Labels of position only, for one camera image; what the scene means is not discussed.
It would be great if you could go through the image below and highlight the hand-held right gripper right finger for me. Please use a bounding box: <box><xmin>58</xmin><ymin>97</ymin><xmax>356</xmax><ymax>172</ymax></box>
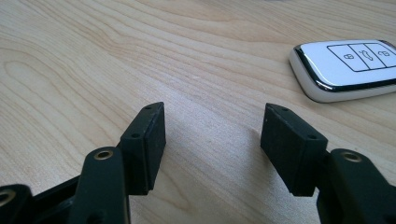
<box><xmin>260</xmin><ymin>103</ymin><xmax>329</xmax><ymax>197</ymax></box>

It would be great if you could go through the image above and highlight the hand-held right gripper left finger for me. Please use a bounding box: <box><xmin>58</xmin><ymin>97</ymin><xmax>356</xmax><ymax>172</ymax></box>
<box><xmin>117</xmin><ymin>101</ymin><xmax>167</xmax><ymax>196</ymax></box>

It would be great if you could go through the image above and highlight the white car key fob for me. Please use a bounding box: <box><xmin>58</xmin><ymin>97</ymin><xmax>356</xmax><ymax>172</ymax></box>
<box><xmin>289</xmin><ymin>38</ymin><xmax>396</xmax><ymax>104</ymax></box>

